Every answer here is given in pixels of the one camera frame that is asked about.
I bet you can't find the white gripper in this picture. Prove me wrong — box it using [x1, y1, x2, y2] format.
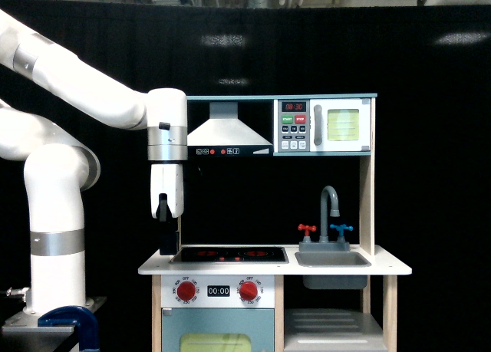
[150, 162, 184, 255]

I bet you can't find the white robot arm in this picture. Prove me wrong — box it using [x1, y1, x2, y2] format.
[1, 13, 187, 315]

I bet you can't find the left red oven knob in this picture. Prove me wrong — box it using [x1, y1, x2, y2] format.
[176, 281, 197, 301]

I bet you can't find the red oven knob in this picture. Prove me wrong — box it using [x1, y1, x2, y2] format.
[239, 281, 259, 301]
[176, 281, 197, 301]

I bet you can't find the right red oven knob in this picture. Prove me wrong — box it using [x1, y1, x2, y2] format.
[239, 281, 259, 301]

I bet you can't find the teal lower oven door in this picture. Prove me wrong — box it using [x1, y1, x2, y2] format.
[161, 308, 275, 351]

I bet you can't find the black toy stovetop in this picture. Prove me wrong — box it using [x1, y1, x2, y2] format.
[171, 246, 288, 264]

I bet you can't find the silver toy range hood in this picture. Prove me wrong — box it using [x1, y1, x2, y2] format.
[187, 101, 273, 158]

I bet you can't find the blue c-clamp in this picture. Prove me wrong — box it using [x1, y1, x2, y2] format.
[38, 306, 101, 352]

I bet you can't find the grey toy sink basin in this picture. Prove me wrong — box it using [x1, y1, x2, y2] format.
[295, 252, 371, 290]

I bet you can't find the grey toy faucet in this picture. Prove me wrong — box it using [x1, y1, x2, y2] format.
[298, 186, 351, 252]

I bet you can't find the grey microwave control panel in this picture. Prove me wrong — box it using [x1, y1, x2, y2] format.
[275, 98, 310, 153]

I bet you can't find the grey lower shelf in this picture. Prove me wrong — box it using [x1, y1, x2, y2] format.
[284, 308, 387, 351]

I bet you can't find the wooden toy kitchen frame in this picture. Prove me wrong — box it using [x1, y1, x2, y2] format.
[139, 94, 411, 351]

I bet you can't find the red faucet tap handle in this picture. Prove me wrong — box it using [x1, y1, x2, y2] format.
[298, 224, 318, 237]

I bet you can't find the silver cable connector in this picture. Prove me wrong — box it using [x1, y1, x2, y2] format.
[5, 287, 30, 302]

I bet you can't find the blue faucet tap handle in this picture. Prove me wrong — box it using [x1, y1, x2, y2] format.
[330, 224, 354, 238]

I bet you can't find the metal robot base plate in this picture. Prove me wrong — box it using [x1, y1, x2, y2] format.
[1, 297, 107, 351]

